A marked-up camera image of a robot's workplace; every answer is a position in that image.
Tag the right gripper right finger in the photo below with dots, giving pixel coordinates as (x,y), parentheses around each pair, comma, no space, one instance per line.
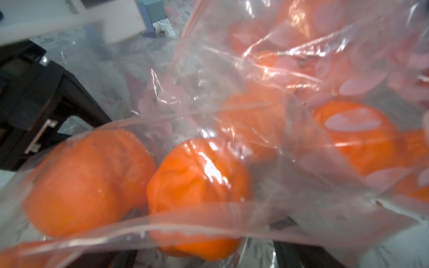
(291,255)

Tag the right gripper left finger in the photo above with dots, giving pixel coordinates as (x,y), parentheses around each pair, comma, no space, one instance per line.
(116,259)

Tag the orange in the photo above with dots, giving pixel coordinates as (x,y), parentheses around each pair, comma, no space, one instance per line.
(196,172)
(88,182)
(254,121)

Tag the clear zip-top bag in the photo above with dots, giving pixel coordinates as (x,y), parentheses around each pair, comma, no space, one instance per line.
(352,173)

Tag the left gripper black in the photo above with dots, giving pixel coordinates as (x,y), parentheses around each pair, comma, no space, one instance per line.
(36,99)

